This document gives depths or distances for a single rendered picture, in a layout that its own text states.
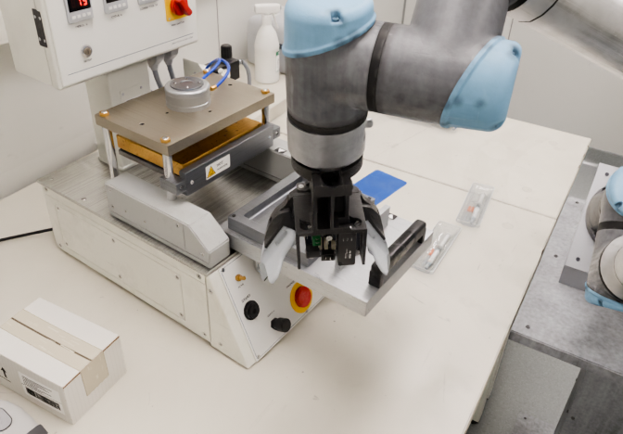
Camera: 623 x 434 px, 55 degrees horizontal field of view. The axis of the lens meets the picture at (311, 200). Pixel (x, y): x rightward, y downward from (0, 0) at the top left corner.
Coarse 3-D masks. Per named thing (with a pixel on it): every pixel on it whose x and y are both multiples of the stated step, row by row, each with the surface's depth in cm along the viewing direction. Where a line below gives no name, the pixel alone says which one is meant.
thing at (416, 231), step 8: (416, 224) 95; (424, 224) 96; (408, 232) 94; (416, 232) 94; (424, 232) 97; (400, 240) 92; (408, 240) 92; (416, 240) 95; (424, 240) 98; (392, 248) 90; (400, 248) 90; (408, 248) 93; (392, 256) 89; (400, 256) 91; (376, 264) 87; (392, 264) 89; (376, 272) 87; (376, 280) 88
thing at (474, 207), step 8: (480, 184) 152; (472, 192) 148; (480, 192) 149; (488, 192) 149; (464, 200) 145; (472, 200) 145; (480, 200) 145; (488, 200) 146; (464, 208) 142; (472, 208) 143; (480, 208) 143; (464, 216) 140; (472, 216) 140; (480, 216) 140
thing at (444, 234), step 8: (440, 224) 136; (448, 224) 136; (440, 232) 134; (448, 232) 134; (456, 232) 134; (432, 240) 131; (440, 240) 131; (448, 240) 132; (432, 248) 129; (440, 248) 129; (448, 248) 129; (424, 256) 127; (432, 256) 127; (440, 256) 127; (416, 264) 124; (424, 264) 124; (432, 264) 124
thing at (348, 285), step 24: (384, 216) 99; (240, 240) 97; (288, 264) 93; (312, 264) 92; (336, 264) 91; (360, 264) 93; (408, 264) 96; (312, 288) 92; (336, 288) 88; (360, 288) 88; (384, 288) 90; (360, 312) 88
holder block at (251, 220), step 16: (288, 176) 109; (272, 192) 104; (288, 192) 107; (240, 208) 100; (256, 208) 101; (272, 208) 103; (240, 224) 97; (256, 224) 96; (256, 240) 96; (304, 240) 96; (288, 256) 93; (304, 256) 91
